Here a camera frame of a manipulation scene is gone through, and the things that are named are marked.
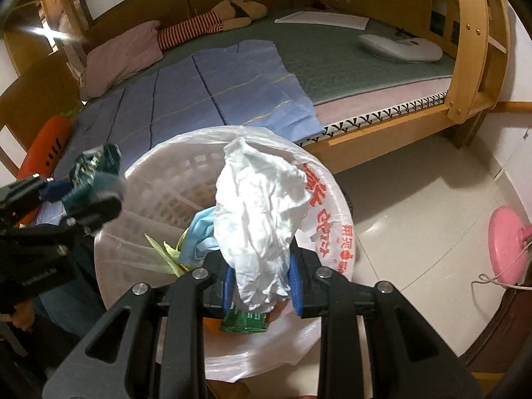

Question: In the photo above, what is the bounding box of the white cable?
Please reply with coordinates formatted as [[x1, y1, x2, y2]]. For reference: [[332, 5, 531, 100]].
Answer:
[[471, 272, 532, 292]]

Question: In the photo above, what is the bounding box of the orange carrot plush pillow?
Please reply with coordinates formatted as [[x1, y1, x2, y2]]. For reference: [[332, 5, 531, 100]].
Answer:
[[17, 110, 77, 225]]

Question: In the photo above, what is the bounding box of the white flat board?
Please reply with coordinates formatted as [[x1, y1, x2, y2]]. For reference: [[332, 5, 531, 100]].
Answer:
[[274, 12, 370, 31]]

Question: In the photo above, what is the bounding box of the crushed green bottle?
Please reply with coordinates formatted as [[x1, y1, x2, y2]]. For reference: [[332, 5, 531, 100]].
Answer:
[[66, 143, 127, 212]]

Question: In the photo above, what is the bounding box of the white massager device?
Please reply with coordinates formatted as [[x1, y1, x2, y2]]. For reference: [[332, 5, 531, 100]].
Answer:
[[358, 33, 444, 64]]

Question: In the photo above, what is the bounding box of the pink pillow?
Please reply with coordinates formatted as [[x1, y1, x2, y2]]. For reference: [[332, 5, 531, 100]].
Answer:
[[81, 21, 165, 98]]

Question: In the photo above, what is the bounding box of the white tissue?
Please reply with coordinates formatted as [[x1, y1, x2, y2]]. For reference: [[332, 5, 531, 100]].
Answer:
[[213, 136, 312, 312]]

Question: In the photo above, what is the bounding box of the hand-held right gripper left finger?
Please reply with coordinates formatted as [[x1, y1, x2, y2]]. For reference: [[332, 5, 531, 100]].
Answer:
[[42, 249, 237, 399]]

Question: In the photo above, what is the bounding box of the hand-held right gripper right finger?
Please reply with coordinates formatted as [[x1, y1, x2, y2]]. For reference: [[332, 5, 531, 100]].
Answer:
[[288, 239, 478, 399]]

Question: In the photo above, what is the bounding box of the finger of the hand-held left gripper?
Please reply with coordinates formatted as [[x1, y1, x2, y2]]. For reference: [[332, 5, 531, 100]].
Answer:
[[62, 197, 123, 242], [0, 175, 69, 217]]

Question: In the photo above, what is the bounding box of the wooden bed frame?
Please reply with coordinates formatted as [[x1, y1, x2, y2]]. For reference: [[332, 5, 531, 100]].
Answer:
[[0, 0, 514, 175]]

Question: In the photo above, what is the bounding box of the striped plush toy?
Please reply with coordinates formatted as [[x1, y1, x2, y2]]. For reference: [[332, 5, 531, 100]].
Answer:
[[157, 0, 269, 51]]

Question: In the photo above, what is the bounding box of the green paper strip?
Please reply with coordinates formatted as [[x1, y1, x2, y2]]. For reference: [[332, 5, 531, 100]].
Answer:
[[145, 233, 186, 277]]

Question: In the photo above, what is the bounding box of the blue face mask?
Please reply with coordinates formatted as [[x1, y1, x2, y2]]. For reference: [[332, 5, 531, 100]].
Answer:
[[179, 207, 221, 269]]

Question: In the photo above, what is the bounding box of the dark green wrapper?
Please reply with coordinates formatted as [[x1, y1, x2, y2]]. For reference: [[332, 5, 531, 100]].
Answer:
[[219, 305, 267, 334]]

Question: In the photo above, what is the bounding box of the white patterned mattress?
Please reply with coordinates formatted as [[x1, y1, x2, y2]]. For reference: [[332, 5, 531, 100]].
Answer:
[[299, 79, 454, 148]]

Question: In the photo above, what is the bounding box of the white lined trash basket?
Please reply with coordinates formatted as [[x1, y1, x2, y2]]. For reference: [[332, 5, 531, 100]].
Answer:
[[93, 125, 355, 383]]

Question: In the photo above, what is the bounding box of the dark wooden furniture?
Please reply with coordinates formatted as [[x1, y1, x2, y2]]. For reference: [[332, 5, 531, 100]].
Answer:
[[459, 285, 532, 377]]

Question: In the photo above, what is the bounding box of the green mattress mat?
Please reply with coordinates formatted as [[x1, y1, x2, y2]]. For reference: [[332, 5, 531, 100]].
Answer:
[[79, 6, 456, 106]]

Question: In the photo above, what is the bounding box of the blue striped blanket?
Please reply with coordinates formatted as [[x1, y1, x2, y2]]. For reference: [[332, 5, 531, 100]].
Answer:
[[37, 39, 323, 225]]

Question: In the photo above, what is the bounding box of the pink fan base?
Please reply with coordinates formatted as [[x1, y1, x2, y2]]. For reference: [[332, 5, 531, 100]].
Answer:
[[487, 205, 532, 287]]

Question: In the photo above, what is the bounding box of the person's leg in jeans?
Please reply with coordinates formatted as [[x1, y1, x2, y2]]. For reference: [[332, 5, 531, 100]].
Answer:
[[33, 233, 109, 337]]

